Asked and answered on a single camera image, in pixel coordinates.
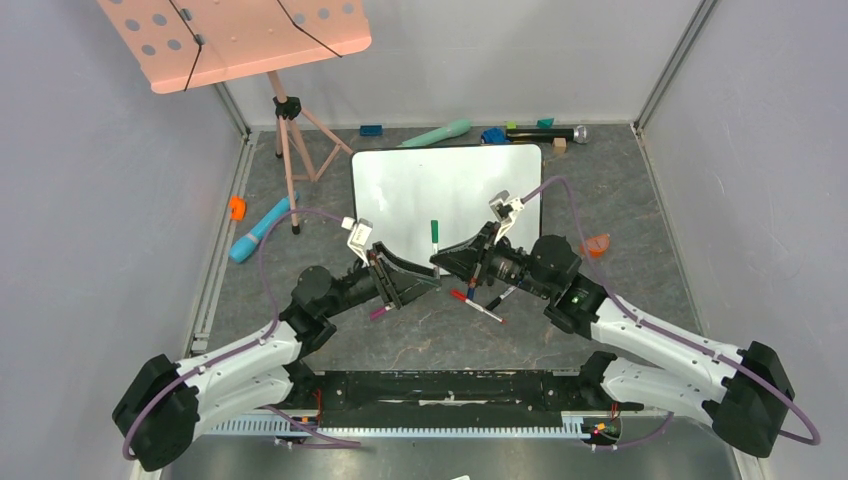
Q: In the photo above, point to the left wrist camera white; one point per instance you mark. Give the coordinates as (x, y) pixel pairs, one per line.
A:
(359, 233)

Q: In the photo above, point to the blue cylinder tube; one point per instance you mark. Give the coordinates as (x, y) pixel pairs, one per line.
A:
(244, 246)

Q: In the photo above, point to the white whiteboard black frame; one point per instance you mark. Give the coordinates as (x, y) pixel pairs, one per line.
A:
(400, 190)

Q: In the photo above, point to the black microphone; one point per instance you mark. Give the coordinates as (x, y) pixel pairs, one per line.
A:
(578, 134)

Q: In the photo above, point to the pink music stand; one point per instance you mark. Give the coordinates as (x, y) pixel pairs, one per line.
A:
(181, 45)

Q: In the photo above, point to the orange piece left edge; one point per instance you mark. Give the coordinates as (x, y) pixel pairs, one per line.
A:
(238, 208)

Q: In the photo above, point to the wooden cube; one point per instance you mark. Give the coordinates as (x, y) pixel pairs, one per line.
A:
(559, 145)

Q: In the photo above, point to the red capped whiteboard marker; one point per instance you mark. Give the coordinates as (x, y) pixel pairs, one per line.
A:
(467, 301)

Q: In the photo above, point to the blue lego brick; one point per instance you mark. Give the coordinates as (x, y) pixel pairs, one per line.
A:
(371, 130)

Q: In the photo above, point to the black capped whiteboard marker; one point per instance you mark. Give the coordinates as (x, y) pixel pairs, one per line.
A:
(493, 304)

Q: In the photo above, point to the orange plastic piece right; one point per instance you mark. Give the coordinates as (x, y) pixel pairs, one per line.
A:
(596, 246)

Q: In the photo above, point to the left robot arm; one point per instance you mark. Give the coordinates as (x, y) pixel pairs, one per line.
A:
(169, 404)

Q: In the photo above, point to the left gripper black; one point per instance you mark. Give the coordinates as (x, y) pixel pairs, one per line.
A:
(399, 288)

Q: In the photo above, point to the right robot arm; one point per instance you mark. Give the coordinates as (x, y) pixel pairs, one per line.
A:
(742, 394)

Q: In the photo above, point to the mint green tube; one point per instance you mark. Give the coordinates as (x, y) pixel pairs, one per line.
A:
(452, 130)

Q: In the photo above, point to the green capped whiteboard marker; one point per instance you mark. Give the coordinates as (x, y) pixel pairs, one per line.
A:
(434, 233)

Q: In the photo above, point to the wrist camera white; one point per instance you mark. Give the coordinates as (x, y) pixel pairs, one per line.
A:
(359, 233)
(506, 209)

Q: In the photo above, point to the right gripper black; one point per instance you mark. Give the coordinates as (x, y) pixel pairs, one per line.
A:
(482, 255)

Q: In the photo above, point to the magenta capped whiteboard marker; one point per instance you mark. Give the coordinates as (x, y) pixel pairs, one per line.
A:
(376, 314)

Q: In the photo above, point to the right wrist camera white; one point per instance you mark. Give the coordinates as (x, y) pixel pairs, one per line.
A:
(506, 209)

